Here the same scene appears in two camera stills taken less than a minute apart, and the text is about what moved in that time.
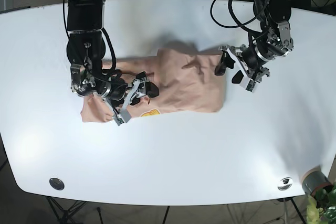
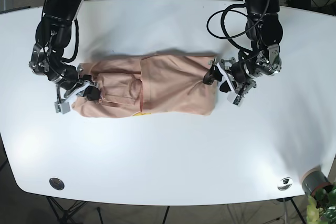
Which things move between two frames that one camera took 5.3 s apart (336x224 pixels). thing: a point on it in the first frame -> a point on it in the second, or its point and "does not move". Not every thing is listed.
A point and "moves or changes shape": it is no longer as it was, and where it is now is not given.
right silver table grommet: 285,184 does not move
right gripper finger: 146,88 -> 91,92
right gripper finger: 122,116 -> 63,106
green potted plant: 321,206 does not move
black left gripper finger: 229,56 -> 214,74
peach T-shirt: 188,81 moves or changes shape
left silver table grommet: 56,183 does not move
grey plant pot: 314,180 does not move
